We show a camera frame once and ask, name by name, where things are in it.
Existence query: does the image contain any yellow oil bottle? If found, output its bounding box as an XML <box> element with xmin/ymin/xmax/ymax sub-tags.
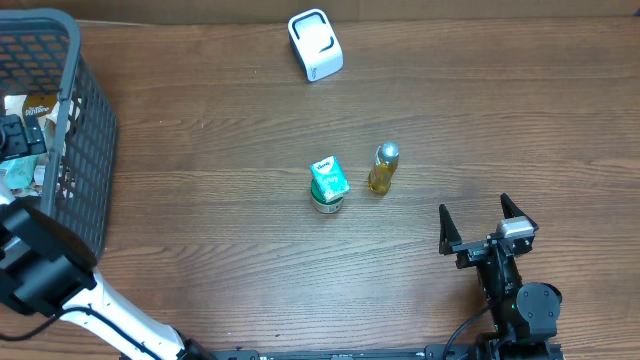
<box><xmin>368</xmin><ymin>142</ymin><xmax>400</xmax><ymax>195</ymax></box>

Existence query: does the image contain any white barcode scanner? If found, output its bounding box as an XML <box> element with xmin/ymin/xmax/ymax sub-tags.
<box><xmin>287</xmin><ymin>8</ymin><xmax>344</xmax><ymax>82</ymax></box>

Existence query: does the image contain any teal Kleenex tissue pack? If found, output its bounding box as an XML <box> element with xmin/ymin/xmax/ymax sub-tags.
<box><xmin>310</xmin><ymin>156</ymin><xmax>351</xmax><ymax>202</ymax></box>

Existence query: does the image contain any grey plastic basket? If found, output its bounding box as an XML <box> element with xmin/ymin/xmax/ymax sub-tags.
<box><xmin>1</xmin><ymin>9</ymin><xmax>118</xmax><ymax>257</ymax></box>

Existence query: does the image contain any green lid jar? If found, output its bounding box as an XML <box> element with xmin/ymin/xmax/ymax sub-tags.
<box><xmin>310</xmin><ymin>180</ymin><xmax>344</xmax><ymax>214</ymax></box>

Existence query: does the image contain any teal wipes packet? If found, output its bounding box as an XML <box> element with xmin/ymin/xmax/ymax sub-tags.
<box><xmin>1</xmin><ymin>155</ymin><xmax>39</xmax><ymax>190</ymax></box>

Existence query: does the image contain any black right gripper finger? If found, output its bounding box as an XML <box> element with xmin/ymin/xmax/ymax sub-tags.
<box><xmin>500</xmin><ymin>193</ymin><xmax>525</xmax><ymax>219</ymax></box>
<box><xmin>439</xmin><ymin>204</ymin><xmax>462</xmax><ymax>255</ymax></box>

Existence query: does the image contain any brown PaniTree snack pouch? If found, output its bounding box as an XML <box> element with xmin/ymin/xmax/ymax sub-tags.
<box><xmin>4</xmin><ymin>95</ymin><xmax>59</xmax><ymax>136</ymax></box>

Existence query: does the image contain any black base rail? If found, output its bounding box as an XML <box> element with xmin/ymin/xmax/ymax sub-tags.
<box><xmin>119</xmin><ymin>340</ymin><xmax>566</xmax><ymax>360</ymax></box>

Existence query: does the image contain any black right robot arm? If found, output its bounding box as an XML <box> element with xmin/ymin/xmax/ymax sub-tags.
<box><xmin>426</xmin><ymin>193</ymin><xmax>564</xmax><ymax>360</ymax></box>

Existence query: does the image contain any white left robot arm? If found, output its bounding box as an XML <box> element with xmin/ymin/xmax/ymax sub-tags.
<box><xmin>1</xmin><ymin>188</ymin><xmax>213</xmax><ymax>360</ymax></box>

